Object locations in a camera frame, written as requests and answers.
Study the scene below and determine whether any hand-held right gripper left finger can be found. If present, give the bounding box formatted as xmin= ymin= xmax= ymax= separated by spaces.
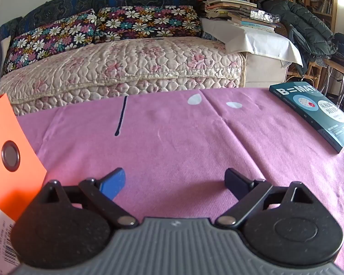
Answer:
xmin=40 ymin=168 xmax=139 ymax=230

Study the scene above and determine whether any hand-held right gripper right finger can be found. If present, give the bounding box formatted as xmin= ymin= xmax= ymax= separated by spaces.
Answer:
xmin=214 ymin=168 xmax=314 ymax=227

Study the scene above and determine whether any orange cardboard box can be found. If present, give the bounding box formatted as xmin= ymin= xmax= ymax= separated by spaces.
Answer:
xmin=0 ymin=94 xmax=47 ymax=268

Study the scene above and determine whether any pink daisy print tablecloth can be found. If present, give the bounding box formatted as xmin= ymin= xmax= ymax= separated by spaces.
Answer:
xmin=16 ymin=87 xmax=344 ymax=275

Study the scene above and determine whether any teal paperback book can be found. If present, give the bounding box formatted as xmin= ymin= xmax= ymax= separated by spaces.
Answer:
xmin=269 ymin=82 xmax=344 ymax=153

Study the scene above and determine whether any white side cabinet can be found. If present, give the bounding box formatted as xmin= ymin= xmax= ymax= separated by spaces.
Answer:
xmin=243 ymin=50 xmax=290 ymax=88

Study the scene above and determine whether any long floral daisy pillow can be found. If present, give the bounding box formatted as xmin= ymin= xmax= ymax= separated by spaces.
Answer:
xmin=4 ymin=8 xmax=98 ymax=74

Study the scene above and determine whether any short floral daisy pillow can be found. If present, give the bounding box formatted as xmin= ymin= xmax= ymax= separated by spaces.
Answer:
xmin=94 ymin=5 xmax=204 ymax=44

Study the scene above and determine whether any stack of books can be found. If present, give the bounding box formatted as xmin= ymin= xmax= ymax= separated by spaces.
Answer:
xmin=202 ymin=0 xmax=279 ymax=34

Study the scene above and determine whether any dark green padded jacket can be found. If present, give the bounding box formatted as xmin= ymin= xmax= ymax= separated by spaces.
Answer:
xmin=257 ymin=0 xmax=339 ymax=65

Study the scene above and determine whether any beige cushion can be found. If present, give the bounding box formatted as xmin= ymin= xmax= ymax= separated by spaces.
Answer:
xmin=0 ymin=36 xmax=12 ymax=55

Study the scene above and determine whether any dark blue patterned sofa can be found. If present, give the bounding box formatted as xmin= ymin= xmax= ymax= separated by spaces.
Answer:
xmin=0 ymin=0 xmax=203 ymax=39

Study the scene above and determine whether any wooden chair frame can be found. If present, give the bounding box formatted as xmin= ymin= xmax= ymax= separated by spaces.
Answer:
xmin=287 ymin=59 xmax=344 ymax=99

